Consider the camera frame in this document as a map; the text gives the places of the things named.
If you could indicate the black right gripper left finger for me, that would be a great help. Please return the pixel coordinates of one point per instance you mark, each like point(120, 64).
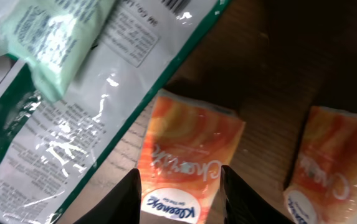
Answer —
point(121, 205)

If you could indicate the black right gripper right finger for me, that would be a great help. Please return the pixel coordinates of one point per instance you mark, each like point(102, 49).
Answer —
point(243, 205)

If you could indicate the orange white small packet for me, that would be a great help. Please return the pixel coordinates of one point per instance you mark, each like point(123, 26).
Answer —
point(186, 144)

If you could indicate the green 3M product pouch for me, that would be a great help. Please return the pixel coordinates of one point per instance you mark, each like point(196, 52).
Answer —
point(50, 150)

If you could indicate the light green wipes pack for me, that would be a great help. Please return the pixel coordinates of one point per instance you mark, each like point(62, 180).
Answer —
point(52, 36)

